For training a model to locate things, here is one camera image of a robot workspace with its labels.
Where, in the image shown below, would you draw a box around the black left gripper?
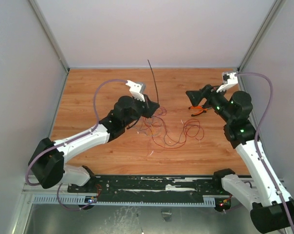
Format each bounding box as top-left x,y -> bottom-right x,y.
124,93 -> 161,127

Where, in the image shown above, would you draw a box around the dark purple wire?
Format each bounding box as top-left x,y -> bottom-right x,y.
139,107 -> 172,147

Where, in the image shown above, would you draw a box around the black zip tie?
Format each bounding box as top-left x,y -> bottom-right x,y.
147,59 -> 159,104

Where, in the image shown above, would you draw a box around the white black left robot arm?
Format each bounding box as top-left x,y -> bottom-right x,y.
27,95 -> 160,193

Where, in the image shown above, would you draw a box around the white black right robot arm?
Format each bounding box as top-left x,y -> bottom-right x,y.
186,85 -> 294,234

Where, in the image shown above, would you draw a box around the orange black needle-nose pliers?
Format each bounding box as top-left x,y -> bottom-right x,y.
188,106 -> 210,117

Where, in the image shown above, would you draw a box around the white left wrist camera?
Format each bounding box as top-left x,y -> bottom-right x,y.
126,80 -> 146,102

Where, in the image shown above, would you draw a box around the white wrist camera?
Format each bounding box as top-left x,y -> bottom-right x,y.
216,71 -> 238,93
126,80 -> 146,102

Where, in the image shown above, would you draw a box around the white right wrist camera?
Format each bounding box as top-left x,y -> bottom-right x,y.
216,71 -> 238,93

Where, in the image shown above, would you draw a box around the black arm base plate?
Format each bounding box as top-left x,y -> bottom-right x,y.
67,175 -> 229,203

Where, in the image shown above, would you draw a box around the grey slotted cable duct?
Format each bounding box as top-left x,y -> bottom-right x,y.
32,194 -> 216,207

